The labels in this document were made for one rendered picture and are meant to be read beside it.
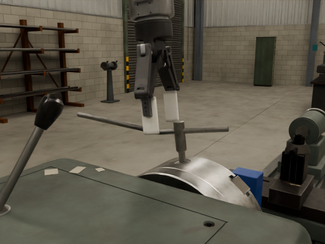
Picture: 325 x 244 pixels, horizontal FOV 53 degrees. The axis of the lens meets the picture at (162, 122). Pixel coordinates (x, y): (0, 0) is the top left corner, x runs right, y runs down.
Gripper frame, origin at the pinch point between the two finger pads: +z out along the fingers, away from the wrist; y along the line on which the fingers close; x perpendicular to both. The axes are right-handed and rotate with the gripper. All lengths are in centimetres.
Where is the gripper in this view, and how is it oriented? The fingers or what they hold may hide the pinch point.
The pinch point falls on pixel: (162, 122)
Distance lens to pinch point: 68.1
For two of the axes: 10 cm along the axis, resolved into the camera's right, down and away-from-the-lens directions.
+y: -3.2, 1.7, -9.3
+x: 9.4, -0.4, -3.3
